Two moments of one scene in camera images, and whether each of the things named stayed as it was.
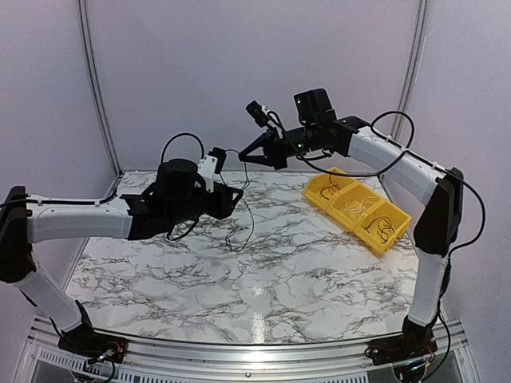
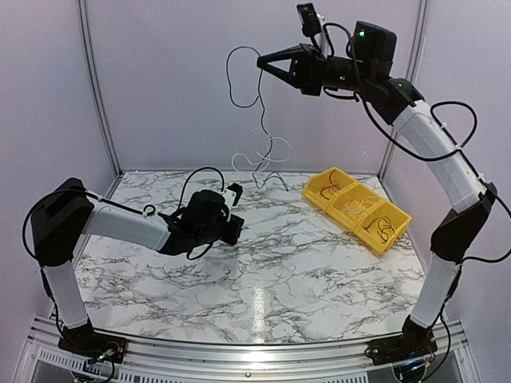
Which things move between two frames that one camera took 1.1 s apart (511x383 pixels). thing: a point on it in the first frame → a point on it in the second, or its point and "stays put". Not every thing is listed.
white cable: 361,205 stays put
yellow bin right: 382,226 stays put
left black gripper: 224,207 → 231,238
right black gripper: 275,153 → 308,67
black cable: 382,230 stays put
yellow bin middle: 349,206 stays put
